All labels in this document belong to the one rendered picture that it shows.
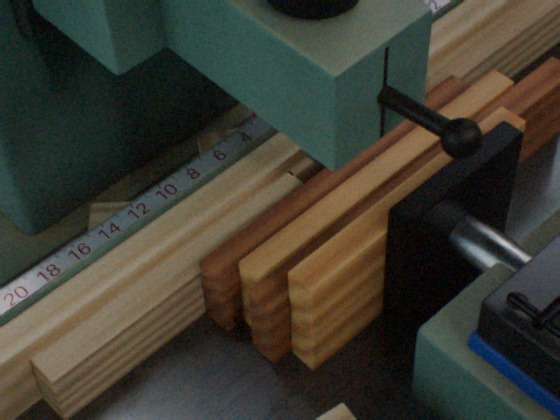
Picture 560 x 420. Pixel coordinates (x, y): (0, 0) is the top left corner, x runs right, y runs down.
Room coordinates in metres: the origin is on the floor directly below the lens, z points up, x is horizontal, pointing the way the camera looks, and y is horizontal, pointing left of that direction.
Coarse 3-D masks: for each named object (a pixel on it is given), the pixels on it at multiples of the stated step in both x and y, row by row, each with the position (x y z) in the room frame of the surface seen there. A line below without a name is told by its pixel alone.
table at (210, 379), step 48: (528, 192) 0.45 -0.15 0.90; (192, 336) 0.36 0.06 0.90; (240, 336) 0.35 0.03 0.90; (384, 336) 0.35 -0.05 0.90; (144, 384) 0.33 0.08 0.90; (192, 384) 0.33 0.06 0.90; (240, 384) 0.32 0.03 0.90; (288, 384) 0.32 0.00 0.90; (336, 384) 0.32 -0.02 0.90; (384, 384) 0.32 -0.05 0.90
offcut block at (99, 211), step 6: (96, 204) 0.51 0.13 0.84; (102, 204) 0.51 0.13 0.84; (108, 204) 0.51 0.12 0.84; (114, 204) 0.51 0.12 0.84; (120, 204) 0.51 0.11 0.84; (126, 204) 0.51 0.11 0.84; (96, 210) 0.50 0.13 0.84; (102, 210) 0.50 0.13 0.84; (108, 210) 0.50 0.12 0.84; (114, 210) 0.50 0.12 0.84; (90, 216) 0.50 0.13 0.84; (96, 216) 0.50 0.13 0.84; (102, 216) 0.50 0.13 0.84; (108, 216) 0.50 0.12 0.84; (90, 222) 0.49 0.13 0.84; (96, 222) 0.49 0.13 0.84; (90, 228) 0.49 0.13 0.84
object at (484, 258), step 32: (512, 128) 0.42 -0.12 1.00; (480, 160) 0.39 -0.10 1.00; (512, 160) 0.41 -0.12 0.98; (416, 192) 0.37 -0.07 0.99; (448, 192) 0.37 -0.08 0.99; (480, 192) 0.39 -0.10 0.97; (416, 224) 0.36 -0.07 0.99; (448, 224) 0.38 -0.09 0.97; (480, 224) 0.38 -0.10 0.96; (416, 256) 0.36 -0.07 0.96; (448, 256) 0.38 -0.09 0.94; (480, 256) 0.36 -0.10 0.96; (512, 256) 0.36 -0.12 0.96; (384, 288) 0.36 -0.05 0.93; (416, 288) 0.36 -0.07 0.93
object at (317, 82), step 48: (192, 0) 0.46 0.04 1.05; (240, 0) 0.44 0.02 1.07; (384, 0) 0.44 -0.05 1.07; (192, 48) 0.47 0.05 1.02; (240, 48) 0.44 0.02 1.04; (288, 48) 0.41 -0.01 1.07; (336, 48) 0.40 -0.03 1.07; (384, 48) 0.41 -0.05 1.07; (240, 96) 0.44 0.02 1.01; (288, 96) 0.41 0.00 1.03; (336, 96) 0.39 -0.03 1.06; (336, 144) 0.39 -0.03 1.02
